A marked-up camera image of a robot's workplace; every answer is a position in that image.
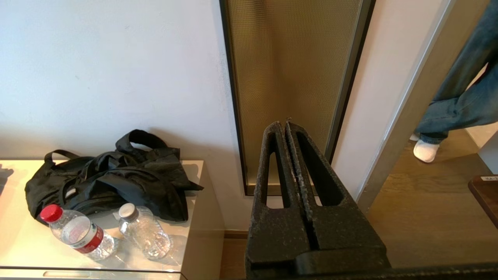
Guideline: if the crumpled black fabric bag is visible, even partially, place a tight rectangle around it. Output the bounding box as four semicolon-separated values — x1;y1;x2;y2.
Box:
24;129;204;227

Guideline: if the grey metal door frame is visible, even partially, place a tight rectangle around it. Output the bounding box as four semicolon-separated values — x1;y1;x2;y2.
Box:
356;0;491;213

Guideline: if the dark brown wooden table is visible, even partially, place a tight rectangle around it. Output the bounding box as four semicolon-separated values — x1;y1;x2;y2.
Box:
468;175;498;230

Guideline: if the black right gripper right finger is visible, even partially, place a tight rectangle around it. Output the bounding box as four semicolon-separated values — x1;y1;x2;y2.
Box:
285;121;392;275

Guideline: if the clear water bottle red cap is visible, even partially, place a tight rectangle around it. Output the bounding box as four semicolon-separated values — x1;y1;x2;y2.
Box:
39;204;118;262

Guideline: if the clear water bottle silver cap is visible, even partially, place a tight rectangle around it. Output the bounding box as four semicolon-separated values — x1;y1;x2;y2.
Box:
117;203;172;261

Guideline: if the bronze glass panel black frame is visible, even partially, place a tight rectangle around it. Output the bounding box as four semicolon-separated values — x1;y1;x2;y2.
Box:
219;0;376;197

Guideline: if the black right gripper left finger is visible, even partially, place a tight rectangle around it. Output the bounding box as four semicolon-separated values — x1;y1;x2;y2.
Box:
245;121;320;280

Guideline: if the beige glossy cabinet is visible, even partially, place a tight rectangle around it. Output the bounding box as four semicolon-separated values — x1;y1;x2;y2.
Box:
0;159;226;280

